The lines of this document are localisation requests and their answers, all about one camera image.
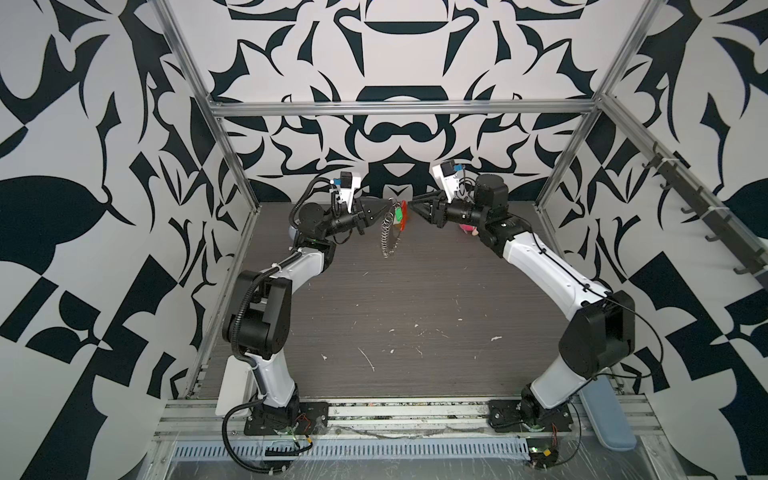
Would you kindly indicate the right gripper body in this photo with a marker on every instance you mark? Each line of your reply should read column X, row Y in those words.
column 463, row 213

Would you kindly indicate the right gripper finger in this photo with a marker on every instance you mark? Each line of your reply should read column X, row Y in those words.
column 424, row 211
column 425, row 198

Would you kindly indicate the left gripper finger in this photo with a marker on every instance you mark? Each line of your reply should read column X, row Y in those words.
column 373, row 205
column 371, row 217

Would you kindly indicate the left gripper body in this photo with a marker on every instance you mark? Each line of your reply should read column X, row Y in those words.
column 342, row 223

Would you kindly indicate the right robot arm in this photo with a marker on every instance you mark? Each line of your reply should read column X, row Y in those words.
column 601, row 329

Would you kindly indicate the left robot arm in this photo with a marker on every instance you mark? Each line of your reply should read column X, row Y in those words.
column 259, row 317

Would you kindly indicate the pink plush doll black hair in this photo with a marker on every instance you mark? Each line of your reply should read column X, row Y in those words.
column 468, row 229

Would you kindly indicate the blue grey pad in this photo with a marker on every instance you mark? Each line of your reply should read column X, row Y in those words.
column 606, row 416

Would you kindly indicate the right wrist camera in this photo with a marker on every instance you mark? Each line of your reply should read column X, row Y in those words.
column 447, row 177

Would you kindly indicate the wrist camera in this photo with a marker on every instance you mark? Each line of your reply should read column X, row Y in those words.
column 447, row 177
column 343, row 191

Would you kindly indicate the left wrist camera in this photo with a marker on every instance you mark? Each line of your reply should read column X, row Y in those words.
column 343, row 191

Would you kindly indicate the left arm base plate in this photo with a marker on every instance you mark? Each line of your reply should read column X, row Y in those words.
column 299, row 417

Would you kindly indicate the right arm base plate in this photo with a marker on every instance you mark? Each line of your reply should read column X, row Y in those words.
column 524, row 415

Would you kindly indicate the black wall hook rail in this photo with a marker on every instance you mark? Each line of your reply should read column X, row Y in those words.
column 700, row 203

